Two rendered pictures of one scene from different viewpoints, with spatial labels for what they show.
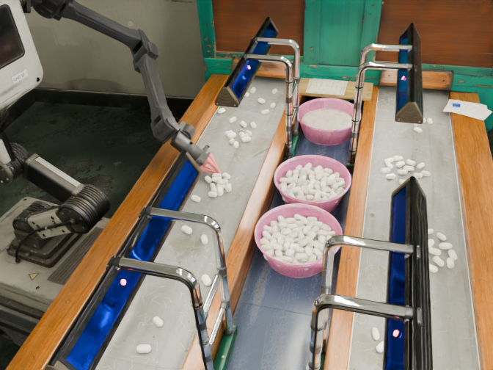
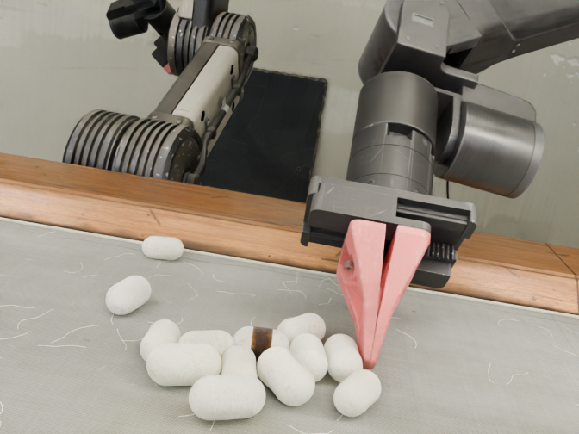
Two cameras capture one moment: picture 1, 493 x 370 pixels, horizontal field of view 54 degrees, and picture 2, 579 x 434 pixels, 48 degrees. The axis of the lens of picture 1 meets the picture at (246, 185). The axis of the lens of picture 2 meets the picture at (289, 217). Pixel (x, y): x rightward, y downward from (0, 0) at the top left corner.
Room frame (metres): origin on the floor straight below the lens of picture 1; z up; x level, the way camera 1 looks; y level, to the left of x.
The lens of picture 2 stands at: (1.26, -0.20, 0.93)
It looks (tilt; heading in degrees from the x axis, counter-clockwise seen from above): 17 degrees down; 75
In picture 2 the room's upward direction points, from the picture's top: 9 degrees clockwise
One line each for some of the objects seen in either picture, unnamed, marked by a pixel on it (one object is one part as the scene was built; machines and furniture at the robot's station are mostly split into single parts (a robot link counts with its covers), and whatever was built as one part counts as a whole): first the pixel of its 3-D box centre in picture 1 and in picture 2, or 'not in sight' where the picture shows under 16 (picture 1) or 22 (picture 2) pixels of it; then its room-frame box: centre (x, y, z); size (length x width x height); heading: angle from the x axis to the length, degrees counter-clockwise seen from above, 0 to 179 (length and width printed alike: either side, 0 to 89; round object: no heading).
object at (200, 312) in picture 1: (181, 305); not in sight; (0.70, 0.17, 0.90); 0.20 x 0.19 x 0.45; 163
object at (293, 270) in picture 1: (297, 243); not in sight; (1.05, -0.15, 0.72); 0.27 x 0.27 x 0.10
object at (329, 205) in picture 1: (311, 187); not in sight; (1.32, -0.23, 0.72); 0.27 x 0.27 x 0.10
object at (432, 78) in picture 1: (415, 77); not in sight; (1.90, -0.76, 0.83); 0.30 x 0.06 x 0.07; 73
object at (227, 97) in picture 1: (249, 56); not in sight; (1.66, -0.04, 1.08); 0.62 x 0.08 x 0.07; 163
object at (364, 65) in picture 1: (379, 111); not in sight; (1.51, -0.50, 0.90); 0.20 x 0.19 x 0.45; 163
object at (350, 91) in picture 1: (334, 88); not in sight; (1.95, -0.42, 0.77); 0.33 x 0.15 x 0.01; 73
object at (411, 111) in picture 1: (410, 66); not in sight; (1.49, -0.58, 1.08); 0.62 x 0.08 x 0.07; 163
